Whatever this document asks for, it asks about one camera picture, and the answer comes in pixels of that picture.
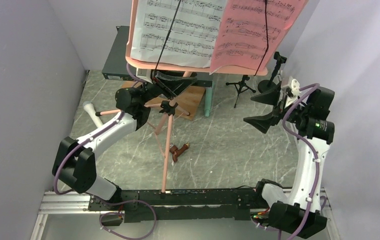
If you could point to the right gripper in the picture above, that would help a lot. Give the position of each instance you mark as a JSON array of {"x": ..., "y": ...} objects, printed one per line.
[{"x": 271, "y": 97}]

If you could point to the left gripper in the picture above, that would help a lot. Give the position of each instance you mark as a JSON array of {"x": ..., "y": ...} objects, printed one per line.
[{"x": 173, "y": 85}]

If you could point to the black round-base mic stand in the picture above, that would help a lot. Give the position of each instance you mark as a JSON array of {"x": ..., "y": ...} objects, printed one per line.
[{"x": 271, "y": 76}]

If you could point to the green microphone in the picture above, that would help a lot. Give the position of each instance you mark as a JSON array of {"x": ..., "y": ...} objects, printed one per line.
[{"x": 208, "y": 99}]

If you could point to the black tripod mic stand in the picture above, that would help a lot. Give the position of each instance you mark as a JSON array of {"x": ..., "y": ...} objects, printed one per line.
[{"x": 241, "y": 86}]

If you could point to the pink sheet music page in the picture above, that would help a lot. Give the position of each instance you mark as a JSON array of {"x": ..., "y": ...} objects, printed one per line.
[{"x": 250, "y": 33}]

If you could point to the white microphone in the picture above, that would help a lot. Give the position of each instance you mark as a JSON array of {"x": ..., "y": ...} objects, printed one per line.
[{"x": 90, "y": 110}]

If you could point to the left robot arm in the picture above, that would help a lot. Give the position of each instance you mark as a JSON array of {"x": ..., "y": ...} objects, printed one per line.
[{"x": 75, "y": 162}]

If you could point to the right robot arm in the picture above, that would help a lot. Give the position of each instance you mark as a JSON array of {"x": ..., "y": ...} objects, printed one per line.
[{"x": 302, "y": 112}]

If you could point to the wooden board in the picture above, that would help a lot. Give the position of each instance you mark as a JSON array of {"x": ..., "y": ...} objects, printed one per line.
[{"x": 189, "y": 100}]

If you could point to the white sheet music page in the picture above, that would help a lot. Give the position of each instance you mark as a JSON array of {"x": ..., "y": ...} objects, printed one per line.
[{"x": 176, "y": 32}]

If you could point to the dark rack audio unit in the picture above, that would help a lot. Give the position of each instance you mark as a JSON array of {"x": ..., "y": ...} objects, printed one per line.
[{"x": 115, "y": 65}]

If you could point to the brown plastic faucet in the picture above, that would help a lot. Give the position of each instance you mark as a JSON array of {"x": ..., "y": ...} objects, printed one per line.
[{"x": 176, "y": 152}]

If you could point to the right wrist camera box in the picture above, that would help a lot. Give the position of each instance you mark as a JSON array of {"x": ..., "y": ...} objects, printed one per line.
[{"x": 290, "y": 88}]

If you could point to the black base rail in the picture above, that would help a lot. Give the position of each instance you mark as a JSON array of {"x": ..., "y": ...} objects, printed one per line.
[{"x": 186, "y": 204}]

